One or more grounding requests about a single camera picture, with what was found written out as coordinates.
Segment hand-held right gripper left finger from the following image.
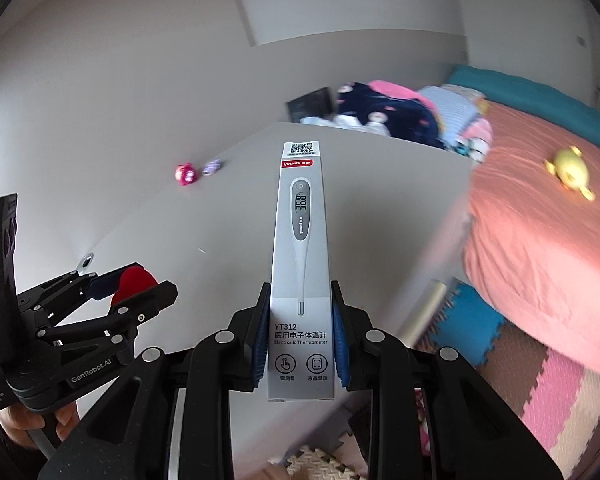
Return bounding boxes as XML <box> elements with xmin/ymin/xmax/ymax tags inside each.
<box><xmin>37</xmin><ymin>282</ymin><xmax>272</xmax><ymax>480</ymax></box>

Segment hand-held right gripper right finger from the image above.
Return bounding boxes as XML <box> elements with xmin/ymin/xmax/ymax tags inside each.
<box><xmin>331</xmin><ymin>280</ymin><xmax>563</xmax><ymax>480</ymax></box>

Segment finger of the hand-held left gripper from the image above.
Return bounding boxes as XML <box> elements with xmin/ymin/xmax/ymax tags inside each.
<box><xmin>36</xmin><ymin>281</ymin><xmax>179</xmax><ymax>347</ymax></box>
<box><xmin>17</xmin><ymin>262</ymin><xmax>146</xmax><ymax>322</ymax></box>

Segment red fuzzy piece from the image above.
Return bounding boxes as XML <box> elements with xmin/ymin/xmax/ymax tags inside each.
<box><xmin>111</xmin><ymin>266</ymin><xmax>158</xmax><ymax>307</ymax></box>

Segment white thermometer box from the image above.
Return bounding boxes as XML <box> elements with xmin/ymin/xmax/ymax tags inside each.
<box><xmin>267</xmin><ymin>140</ymin><xmax>338</xmax><ymax>403</ymax></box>

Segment person's left hand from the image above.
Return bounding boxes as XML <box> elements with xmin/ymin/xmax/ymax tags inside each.
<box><xmin>0</xmin><ymin>402</ymin><xmax>80</xmax><ymax>450</ymax></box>

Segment beige foam mat tile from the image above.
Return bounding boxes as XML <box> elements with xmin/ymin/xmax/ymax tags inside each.
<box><xmin>285</xmin><ymin>447</ymin><xmax>368</xmax><ymax>480</ymax></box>
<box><xmin>545</xmin><ymin>367</ymin><xmax>600</xmax><ymax>471</ymax></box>

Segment blue foam mat tile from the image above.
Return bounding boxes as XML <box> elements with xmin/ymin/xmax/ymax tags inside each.
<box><xmin>420</xmin><ymin>282</ymin><xmax>506</xmax><ymax>368</ymax></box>

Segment small pink round toy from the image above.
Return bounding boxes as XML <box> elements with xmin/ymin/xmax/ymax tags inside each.
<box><xmin>174</xmin><ymin>162</ymin><xmax>198</xmax><ymax>188</ymax></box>

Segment brown foam mat tile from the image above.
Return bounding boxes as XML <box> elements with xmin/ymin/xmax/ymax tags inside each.
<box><xmin>475</xmin><ymin>322</ymin><xmax>556</xmax><ymax>426</ymax></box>

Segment bed with salmon sheet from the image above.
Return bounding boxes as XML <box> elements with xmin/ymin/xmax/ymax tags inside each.
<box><xmin>461</xmin><ymin>100</ymin><xmax>600</xmax><ymax>376</ymax></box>

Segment white cloth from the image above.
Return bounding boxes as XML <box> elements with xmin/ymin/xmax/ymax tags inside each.
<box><xmin>300</xmin><ymin>112</ymin><xmax>391</xmax><ymax>136</ymax></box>

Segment pink foam mat tile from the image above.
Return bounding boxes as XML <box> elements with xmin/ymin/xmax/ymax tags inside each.
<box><xmin>505</xmin><ymin>350</ymin><xmax>600</xmax><ymax>461</ymax></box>

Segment navy printed blanket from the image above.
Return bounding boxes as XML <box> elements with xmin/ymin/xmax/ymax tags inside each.
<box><xmin>336</xmin><ymin>82</ymin><xmax>446</xmax><ymax>150</ymax></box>

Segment white and teal socks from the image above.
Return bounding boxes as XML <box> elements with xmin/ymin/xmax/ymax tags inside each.
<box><xmin>452</xmin><ymin>135</ymin><xmax>491</xmax><ymax>163</ymax></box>

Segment pink folded blanket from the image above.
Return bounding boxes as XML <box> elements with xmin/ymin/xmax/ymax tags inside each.
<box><xmin>460</xmin><ymin>112</ymin><xmax>493</xmax><ymax>153</ymax></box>

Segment light blue folded blanket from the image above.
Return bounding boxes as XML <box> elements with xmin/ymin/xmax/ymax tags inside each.
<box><xmin>417</xmin><ymin>85</ymin><xmax>483</xmax><ymax>148</ymax></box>

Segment pink cloth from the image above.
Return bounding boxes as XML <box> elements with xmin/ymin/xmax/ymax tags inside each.
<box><xmin>369</xmin><ymin>80</ymin><xmax>438</xmax><ymax>111</ymax></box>

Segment white patterned pillow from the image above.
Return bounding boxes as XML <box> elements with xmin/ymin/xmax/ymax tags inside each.
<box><xmin>442</xmin><ymin>82</ymin><xmax>486</xmax><ymax>101</ymax></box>

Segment yellow plush toy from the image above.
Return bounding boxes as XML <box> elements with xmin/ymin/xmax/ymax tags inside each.
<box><xmin>543</xmin><ymin>146</ymin><xmax>597</xmax><ymax>203</ymax></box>

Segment teal pillow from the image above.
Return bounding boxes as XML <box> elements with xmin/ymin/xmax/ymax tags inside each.
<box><xmin>445</xmin><ymin>65</ymin><xmax>600</xmax><ymax>153</ymax></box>

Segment grey cable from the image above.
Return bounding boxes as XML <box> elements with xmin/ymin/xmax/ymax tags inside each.
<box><xmin>30</xmin><ymin>425</ymin><xmax>61</xmax><ymax>461</ymax></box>

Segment black picture frame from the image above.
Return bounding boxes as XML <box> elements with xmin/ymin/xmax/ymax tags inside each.
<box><xmin>286</xmin><ymin>87</ymin><xmax>333</xmax><ymax>123</ymax></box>

